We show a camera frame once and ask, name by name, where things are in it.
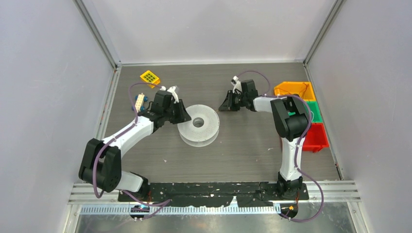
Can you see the translucent white spool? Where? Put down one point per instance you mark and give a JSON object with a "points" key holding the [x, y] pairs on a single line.
{"points": [[203, 128]]}

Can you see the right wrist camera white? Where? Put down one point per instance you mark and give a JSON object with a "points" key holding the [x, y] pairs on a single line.
{"points": [[236, 85]]}

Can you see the orange bin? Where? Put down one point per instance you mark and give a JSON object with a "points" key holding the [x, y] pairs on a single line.
{"points": [[303, 89]]}

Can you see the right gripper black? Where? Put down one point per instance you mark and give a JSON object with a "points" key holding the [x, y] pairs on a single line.
{"points": [[228, 105]]}

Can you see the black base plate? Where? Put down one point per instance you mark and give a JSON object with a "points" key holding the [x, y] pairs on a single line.
{"points": [[214, 194]]}

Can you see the green bin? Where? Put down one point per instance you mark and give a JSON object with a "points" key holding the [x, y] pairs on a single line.
{"points": [[315, 111]]}

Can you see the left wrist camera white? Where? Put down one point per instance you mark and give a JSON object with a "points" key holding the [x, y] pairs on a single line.
{"points": [[173, 90]]}

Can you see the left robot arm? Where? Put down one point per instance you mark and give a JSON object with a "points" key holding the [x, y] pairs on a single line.
{"points": [[101, 163]]}

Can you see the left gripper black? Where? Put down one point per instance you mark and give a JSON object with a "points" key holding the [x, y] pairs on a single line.
{"points": [[183, 116]]}

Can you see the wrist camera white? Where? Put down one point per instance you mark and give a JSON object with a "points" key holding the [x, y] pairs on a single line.
{"points": [[236, 85], [173, 90]]}

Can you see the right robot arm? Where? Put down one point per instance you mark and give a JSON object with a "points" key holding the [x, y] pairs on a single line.
{"points": [[292, 122]]}

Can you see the aluminium rail front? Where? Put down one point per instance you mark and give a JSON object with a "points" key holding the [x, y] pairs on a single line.
{"points": [[334, 192]]}

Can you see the red bin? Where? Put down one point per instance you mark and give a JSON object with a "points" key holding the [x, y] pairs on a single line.
{"points": [[316, 138]]}

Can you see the white toy car blue wheels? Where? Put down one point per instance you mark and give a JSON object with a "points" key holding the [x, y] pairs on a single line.
{"points": [[140, 101]]}

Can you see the yellow block green studs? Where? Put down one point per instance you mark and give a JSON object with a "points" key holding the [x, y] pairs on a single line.
{"points": [[151, 79]]}

